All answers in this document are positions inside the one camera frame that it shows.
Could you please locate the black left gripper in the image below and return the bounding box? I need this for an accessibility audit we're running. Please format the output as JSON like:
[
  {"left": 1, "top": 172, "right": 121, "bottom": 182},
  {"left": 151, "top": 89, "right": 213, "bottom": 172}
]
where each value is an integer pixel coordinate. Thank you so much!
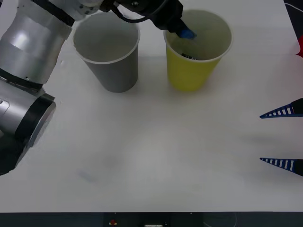
[{"left": 152, "top": 0, "right": 198, "bottom": 40}]

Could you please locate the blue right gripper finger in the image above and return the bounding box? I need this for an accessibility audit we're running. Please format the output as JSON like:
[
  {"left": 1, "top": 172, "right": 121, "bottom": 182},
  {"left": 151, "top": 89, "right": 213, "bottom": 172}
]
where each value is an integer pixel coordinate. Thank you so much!
[
  {"left": 259, "top": 97, "right": 303, "bottom": 119},
  {"left": 259, "top": 157, "right": 303, "bottom": 177}
]

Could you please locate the black can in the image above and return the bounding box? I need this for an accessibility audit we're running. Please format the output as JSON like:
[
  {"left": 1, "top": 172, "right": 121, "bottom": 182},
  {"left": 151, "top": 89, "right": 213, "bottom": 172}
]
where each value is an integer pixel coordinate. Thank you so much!
[{"left": 181, "top": 52, "right": 198, "bottom": 61}]

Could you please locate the yellow-green plastic bin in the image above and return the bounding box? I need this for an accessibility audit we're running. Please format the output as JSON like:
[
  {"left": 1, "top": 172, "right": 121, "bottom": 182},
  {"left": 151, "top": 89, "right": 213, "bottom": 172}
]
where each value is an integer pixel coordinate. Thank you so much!
[{"left": 163, "top": 9, "right": 234, "bottom": 93}]

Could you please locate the red object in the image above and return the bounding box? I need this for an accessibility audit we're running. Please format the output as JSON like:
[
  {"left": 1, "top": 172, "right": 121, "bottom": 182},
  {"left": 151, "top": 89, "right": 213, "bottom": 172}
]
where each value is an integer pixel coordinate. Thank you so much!
[{"left": 295, "top": 35, "right": 303, "bottom": 58}]

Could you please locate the grey plastic bin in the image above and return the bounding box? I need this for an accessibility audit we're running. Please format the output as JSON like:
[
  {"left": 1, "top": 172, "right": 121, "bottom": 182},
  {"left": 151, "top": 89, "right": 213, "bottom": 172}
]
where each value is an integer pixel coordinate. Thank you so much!
[{"left": 72, "top": 11, "right": 141, "bottom": 94}]

